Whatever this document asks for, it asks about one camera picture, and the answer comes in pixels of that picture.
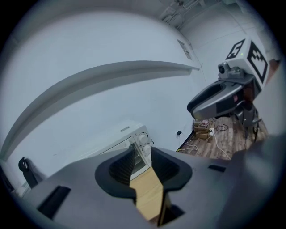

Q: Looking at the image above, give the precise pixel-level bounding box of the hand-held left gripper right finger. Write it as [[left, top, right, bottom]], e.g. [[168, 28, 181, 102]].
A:
[[151, 146, 234, 229]]

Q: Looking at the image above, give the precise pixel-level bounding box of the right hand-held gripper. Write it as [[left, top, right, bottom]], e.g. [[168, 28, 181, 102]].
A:
[[186, 37, 269, 128]]

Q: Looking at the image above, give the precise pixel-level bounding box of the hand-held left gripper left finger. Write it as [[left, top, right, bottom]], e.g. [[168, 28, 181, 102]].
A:
[[33, 147, 152, 229]]

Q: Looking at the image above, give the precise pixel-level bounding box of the white oven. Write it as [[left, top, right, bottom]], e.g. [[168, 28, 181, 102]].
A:
[[97, 120, 155, 182]]

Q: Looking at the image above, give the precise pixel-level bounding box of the person's right forearm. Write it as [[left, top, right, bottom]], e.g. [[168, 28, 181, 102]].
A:
[[268, 58, 282, 87]]

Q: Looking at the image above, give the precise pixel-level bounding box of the cardboard box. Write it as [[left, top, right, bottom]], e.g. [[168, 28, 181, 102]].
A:
[[193, 119, 216, 140]]

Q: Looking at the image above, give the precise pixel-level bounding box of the light wooden table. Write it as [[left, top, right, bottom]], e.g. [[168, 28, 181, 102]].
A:
[[129, 166, 167, 221]]

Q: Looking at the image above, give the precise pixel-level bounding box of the black coiled cable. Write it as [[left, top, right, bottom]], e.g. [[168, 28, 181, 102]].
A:
[[215, 123, 229, 133]]

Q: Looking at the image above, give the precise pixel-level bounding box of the white power cable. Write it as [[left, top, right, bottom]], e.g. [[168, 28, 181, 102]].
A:
[[178, 136, 213, 153], [214, 133, 233, 161]]

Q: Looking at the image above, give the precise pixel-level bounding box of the wall poster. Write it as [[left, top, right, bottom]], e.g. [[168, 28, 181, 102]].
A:
[[176, 38, 193, 61]]

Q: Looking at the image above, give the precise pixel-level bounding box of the grey wall ledge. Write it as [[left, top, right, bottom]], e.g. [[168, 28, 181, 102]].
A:
[[0, 60, 201, 161]]

